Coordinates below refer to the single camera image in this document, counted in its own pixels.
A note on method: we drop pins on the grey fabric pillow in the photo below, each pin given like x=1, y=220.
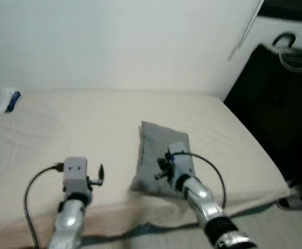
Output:
x=153, y=155

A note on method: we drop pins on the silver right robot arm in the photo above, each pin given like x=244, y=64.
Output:
x=200, y=194

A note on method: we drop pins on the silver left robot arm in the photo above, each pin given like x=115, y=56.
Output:
x=68, y=223

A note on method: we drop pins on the white sheeted bed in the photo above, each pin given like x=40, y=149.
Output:
x=114, y=135

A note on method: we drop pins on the black flight case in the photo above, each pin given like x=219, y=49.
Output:
x=270, y=114

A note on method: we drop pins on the grey black slipper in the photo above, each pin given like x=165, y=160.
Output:
x=295, y=202

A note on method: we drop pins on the thin grey hanging wand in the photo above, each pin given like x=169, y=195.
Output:
x=244, y=31

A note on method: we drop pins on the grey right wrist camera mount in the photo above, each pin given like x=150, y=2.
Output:
x=183, y=163

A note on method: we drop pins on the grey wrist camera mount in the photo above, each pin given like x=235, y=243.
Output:
x=183, y=163
x=74, y=175

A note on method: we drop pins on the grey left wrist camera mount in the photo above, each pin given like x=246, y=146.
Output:
x=74, y=175

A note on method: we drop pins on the black wall panel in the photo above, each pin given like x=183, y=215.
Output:
x=288, y=9

